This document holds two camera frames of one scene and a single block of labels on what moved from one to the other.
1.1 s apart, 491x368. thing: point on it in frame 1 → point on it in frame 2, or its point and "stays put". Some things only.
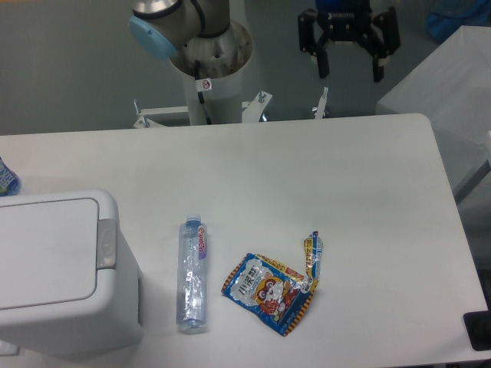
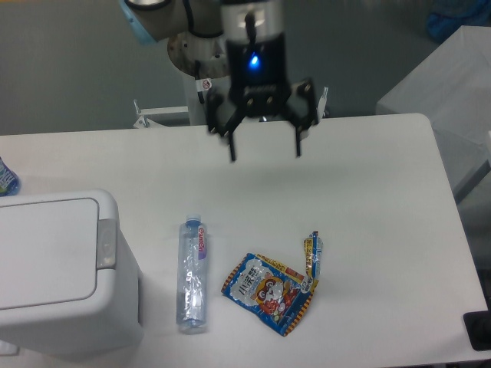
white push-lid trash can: [69, 283] stays put
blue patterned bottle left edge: [10, 183] stays put
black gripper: [349, 21] → [257, 79]
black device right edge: [478, 326] stays put
